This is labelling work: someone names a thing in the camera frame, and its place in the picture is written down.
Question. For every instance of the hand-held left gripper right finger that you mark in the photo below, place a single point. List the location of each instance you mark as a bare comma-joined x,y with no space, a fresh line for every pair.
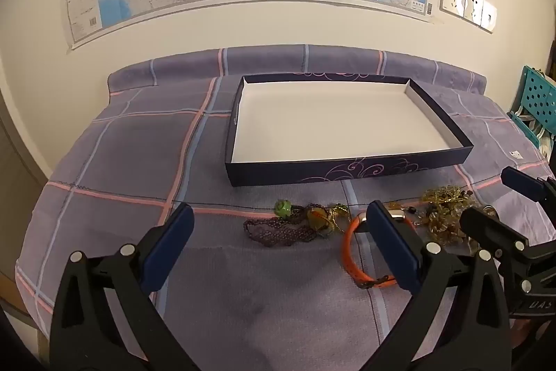
391,240

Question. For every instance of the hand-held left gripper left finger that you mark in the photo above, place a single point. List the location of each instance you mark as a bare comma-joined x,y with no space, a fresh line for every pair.
171,240

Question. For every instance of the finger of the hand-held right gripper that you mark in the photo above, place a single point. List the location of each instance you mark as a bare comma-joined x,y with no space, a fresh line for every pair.
491,229
521,182

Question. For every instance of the orange smart band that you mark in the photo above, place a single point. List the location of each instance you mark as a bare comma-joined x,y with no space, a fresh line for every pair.
349,253

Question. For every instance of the yellow patterned bangle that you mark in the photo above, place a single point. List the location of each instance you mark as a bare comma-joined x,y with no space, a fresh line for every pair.
319,221

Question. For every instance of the dark purple cardboard box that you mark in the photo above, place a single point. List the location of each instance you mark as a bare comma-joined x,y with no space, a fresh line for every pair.
339,123

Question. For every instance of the small white fabric label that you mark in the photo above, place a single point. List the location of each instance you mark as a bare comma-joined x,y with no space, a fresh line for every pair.
516,155

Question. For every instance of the purple plaid bedsheet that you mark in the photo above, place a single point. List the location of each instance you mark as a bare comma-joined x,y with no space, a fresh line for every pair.
130,162

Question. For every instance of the teal perforated crate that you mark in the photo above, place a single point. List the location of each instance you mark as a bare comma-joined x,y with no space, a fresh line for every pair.
536,93

